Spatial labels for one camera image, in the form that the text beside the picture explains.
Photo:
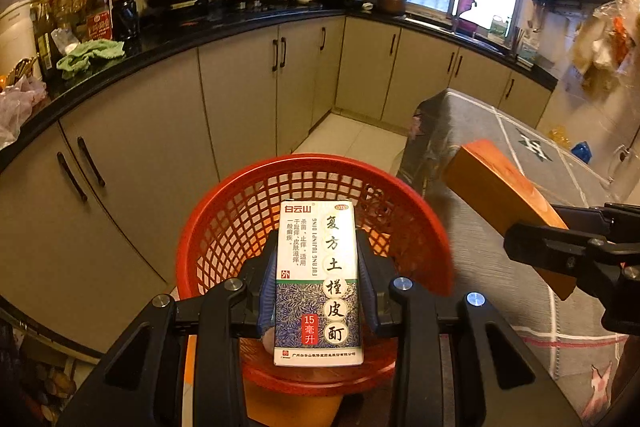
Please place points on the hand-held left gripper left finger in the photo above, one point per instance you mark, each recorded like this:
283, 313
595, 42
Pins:
267, 302

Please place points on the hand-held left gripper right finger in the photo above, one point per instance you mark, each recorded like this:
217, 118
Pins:
369, 297

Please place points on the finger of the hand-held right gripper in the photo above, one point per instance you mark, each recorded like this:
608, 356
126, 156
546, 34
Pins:
550, 247
600, 217

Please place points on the white medicine box blue pattern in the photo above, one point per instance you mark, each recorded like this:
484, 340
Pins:
320, 282

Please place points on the orange cardboard box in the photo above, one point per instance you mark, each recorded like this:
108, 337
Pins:
500, 192

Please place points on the red plastic mesh basket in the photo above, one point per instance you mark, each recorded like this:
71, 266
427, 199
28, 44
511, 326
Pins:
225, 227

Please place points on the blue plastic wrapper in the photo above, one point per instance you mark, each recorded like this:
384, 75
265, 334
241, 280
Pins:
582, 152

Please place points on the yellow plastic bag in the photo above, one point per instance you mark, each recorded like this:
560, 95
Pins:
560, 136

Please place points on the grey printed tablecloth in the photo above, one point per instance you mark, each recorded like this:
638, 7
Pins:
500, 337

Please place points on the hanging plastic bags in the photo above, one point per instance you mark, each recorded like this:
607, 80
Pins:
600, 47

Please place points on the beige base cabinets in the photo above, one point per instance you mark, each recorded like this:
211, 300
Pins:
150, 147

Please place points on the green detergent bottle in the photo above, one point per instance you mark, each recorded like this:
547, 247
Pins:
498, 29

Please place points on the black kitchen countertop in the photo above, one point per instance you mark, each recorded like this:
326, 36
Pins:
165, 44

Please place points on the green dish cloth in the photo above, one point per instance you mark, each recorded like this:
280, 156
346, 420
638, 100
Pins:
90, 56

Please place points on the white plastic bag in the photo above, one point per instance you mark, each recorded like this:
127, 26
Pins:
17, 107

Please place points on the yellow cooking oil bottle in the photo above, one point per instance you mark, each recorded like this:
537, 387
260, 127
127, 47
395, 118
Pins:
43, 39

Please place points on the white kitchen appliance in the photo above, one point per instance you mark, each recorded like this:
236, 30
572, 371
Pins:
12, 39

